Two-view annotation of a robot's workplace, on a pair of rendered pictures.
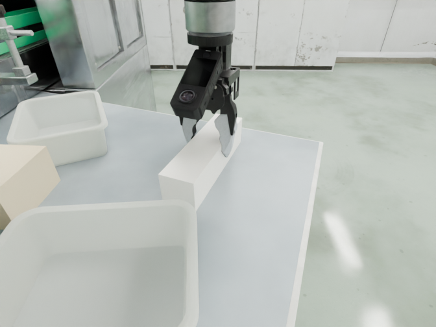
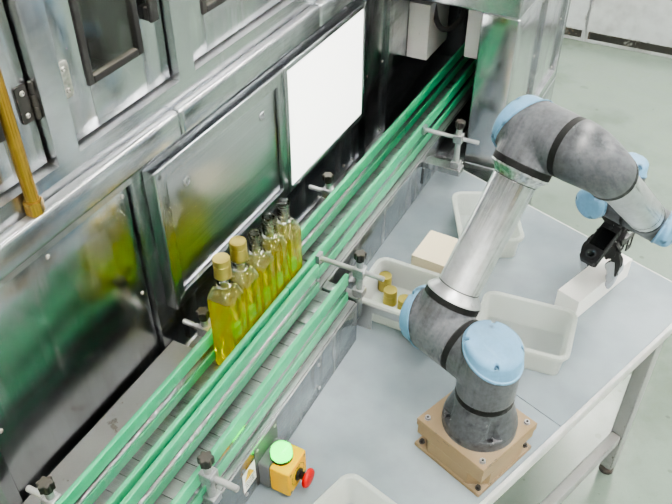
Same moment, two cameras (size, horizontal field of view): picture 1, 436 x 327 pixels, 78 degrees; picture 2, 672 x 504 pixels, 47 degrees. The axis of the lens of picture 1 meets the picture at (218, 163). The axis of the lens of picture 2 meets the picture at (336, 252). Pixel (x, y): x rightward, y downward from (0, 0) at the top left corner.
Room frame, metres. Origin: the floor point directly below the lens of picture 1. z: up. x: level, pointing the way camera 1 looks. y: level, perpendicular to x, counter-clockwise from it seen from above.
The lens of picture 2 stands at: (-1.18, -0.03, 2.11)
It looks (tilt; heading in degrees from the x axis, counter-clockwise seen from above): 40 degrees down; 26
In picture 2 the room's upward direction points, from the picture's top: straight up
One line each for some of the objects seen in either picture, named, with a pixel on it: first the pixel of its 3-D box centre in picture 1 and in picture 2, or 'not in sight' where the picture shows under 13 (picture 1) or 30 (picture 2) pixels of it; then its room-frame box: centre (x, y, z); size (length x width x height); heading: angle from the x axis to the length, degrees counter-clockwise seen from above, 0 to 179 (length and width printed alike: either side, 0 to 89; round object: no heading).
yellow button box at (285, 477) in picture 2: not in sight; (283, 467); (-0.40, 0.46, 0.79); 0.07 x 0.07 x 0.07; 89
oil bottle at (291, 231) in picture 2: not in sight; (286, 257); (-0.03, 0.65, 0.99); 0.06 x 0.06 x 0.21; 89
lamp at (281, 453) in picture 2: not in sight; (281, 451); (-0.40, 0.47, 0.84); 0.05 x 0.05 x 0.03
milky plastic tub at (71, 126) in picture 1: (66, 129); (485, 227); (0.54, 0.34, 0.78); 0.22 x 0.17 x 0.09; 25
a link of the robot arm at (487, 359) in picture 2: not in sight; (487, 362); (-0.15, 0.15, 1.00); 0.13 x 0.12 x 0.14; 66
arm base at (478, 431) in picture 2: not in sight; (482, 405); (-0.16, 0.14, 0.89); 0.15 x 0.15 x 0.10
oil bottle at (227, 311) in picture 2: not in sight; (229, 323); (-0.26, 0.65, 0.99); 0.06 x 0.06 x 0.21; 89
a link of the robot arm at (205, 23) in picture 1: (207, 17); not in sight; (0.46, 0.01, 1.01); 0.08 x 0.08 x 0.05
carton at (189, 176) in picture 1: (207, 154); (593, 282); (0.43, 0.02, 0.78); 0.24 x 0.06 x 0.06; 158
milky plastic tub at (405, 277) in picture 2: not in sight; (406, 301); (0.15, 0.42, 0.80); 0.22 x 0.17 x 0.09; 89
